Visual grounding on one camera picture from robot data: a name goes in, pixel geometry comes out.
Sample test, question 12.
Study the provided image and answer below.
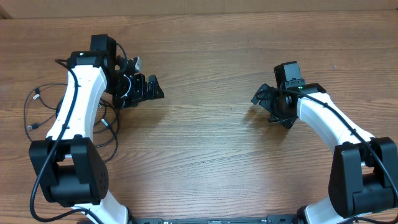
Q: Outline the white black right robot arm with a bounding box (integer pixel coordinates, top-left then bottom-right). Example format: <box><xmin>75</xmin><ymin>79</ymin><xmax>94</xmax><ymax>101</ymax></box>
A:
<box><xmin>251</xmin><ymin>83</ymin><xmax>397</xmax><ymax>223</ymax></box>

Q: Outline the black USB cable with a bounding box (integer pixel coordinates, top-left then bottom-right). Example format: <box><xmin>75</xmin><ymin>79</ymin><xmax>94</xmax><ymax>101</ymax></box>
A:
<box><xmin>93</xmin><ymin>98</ymin><xmax>120</xmax><ymax>134</ymax></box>
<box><xmin>93</xmin><ymin>118</ymin><xmax>120</xmax><ymax>164</ymax></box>
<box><xmin>22</xmin><ymin>82</ymin><xmax>67</xmax><ymax>142</ymax></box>

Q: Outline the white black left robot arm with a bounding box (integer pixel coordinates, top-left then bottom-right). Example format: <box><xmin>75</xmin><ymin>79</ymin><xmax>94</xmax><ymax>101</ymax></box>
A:
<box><xmin>29</xmin><ymin>50</ymin><xmax>164</xmax><ymax>223</ymax></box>

